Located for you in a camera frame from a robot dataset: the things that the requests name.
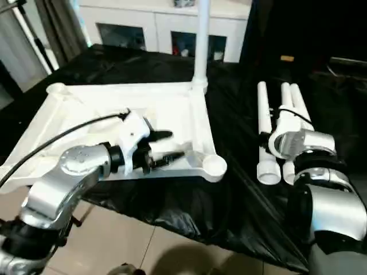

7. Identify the white plastic table leg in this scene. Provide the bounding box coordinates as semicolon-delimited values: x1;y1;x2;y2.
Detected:
191;0;212;87
280;82;298;186
290;82;315;131
257;81;282;186

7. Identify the white plastic table top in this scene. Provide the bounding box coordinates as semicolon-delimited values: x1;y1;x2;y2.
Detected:
0;81;229;196

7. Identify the black mat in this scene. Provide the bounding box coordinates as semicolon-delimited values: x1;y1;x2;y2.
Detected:
0;43;367;274

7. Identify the dark brown rounded object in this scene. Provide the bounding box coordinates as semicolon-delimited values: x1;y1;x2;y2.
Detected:
110;262;144;275

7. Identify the long black bar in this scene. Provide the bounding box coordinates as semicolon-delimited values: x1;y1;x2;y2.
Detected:
329;56;367;65

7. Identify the white cabinet with glass doors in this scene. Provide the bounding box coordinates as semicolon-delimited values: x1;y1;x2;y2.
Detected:
79;0;251;64

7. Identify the grey curtain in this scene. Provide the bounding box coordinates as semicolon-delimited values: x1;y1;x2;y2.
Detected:
36;0;87;63

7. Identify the black and white stand pole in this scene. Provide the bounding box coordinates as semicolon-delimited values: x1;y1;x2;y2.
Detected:
8;0;60;74

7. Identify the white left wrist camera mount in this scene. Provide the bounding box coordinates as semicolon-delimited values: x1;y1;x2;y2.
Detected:
116;110;152;175

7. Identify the black folding table frame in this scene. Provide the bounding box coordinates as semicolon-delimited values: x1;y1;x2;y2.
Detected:
71;202;93;227

